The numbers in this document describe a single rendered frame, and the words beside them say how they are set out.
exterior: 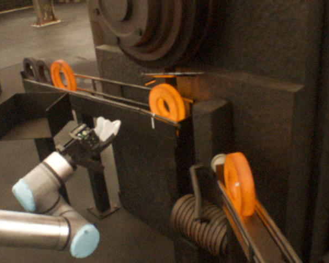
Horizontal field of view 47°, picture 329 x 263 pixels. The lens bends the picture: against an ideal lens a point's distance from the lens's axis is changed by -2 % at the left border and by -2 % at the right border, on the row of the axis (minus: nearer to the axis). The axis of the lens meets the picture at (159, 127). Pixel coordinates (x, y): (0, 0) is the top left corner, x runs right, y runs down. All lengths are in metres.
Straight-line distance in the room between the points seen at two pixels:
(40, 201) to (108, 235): 0.87
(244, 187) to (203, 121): 0.33
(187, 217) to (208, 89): 0.41
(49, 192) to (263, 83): 0.67
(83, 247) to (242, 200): 0.44
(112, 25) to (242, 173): 0.64
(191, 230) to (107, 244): 0.79
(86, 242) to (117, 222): 0.96
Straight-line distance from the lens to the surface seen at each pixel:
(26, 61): 2.27
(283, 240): 0.82
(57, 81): 1.99
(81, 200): 2.22
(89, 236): 1.05
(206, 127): 1.15
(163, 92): 1.30
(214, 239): 1.11
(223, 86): 1.20
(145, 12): 1.09
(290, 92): 1.06
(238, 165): 0.90
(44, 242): 1.01
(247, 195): 0.89
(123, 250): 1.85
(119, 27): 1.22
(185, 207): 1.19
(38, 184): 1.10
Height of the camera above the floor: 1.26
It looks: 26 degrees down
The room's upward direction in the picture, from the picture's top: 6 degrees counter-clockwise
